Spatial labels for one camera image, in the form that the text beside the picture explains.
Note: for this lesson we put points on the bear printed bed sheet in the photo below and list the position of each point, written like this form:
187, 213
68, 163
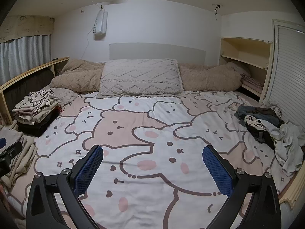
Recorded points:
143, 124

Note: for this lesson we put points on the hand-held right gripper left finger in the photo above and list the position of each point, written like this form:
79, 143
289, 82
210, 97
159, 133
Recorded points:
89, 169

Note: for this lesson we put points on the pile of laundry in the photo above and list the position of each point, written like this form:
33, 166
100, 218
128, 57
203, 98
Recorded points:
281, 133

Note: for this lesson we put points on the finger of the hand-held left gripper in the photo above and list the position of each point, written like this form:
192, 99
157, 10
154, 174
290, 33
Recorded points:
2, 143

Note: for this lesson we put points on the white slatted shutter door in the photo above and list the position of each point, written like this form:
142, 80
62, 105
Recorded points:
288, 71

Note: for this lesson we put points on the ribbed wooden bed edge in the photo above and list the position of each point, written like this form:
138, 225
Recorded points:
294, 188

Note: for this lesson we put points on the cream cabinet shelf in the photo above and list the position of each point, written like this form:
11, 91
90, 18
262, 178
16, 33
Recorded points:
245, 50

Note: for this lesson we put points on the cream black printed sweater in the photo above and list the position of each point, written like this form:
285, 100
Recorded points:
253, 121

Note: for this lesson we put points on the beige fluffy blanket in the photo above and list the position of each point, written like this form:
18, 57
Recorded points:
205, 78

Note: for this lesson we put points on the white hanging wall device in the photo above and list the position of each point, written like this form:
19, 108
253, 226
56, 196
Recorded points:
100, 23

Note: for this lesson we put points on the stack of folded clothes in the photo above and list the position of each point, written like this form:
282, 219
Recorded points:
35, 114

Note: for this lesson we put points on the beige printed curtain valance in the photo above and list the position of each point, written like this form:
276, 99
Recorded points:
26, 27

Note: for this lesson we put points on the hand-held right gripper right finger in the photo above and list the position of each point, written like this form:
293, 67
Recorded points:
218, 169

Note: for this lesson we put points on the beige textured pillow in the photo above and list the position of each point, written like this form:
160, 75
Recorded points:
140, 78

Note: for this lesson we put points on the grey headboard panel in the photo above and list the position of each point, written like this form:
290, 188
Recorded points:
157, 52

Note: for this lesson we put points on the wooden bedside rail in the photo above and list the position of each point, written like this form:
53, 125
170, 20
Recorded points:
31, 70

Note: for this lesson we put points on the grey window curtain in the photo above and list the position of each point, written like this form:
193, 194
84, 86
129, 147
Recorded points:
23, 54

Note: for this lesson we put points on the folded beige cloths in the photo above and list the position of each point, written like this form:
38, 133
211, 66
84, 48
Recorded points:
23, 157

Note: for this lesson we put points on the folded beige bedding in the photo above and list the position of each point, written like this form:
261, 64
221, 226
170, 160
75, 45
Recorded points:
251, 82

